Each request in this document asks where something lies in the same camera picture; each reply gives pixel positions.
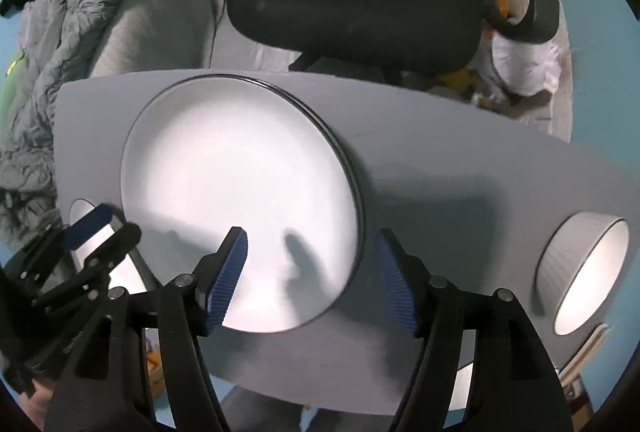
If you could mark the silver metal bowl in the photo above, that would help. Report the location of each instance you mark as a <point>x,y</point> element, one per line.
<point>225,172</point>

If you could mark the light wooden frame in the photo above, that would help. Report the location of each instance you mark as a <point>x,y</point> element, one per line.
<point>585,357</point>

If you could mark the person's left forearm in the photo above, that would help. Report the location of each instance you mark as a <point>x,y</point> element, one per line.
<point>40,407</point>

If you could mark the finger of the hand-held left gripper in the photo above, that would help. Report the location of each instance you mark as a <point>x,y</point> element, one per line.
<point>112,247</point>
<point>90,224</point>

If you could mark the white tied plastic bag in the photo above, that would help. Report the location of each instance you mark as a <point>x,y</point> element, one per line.
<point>520,62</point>

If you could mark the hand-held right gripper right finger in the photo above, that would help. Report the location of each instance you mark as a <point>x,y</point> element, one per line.
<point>395,287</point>

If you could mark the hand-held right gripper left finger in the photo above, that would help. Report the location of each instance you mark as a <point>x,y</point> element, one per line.
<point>227,282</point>

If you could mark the white ribbed bowl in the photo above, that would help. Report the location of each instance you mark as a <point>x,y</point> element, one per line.
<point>590,272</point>

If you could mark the grey quilted blanket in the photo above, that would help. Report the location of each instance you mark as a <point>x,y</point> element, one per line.
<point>50,62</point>

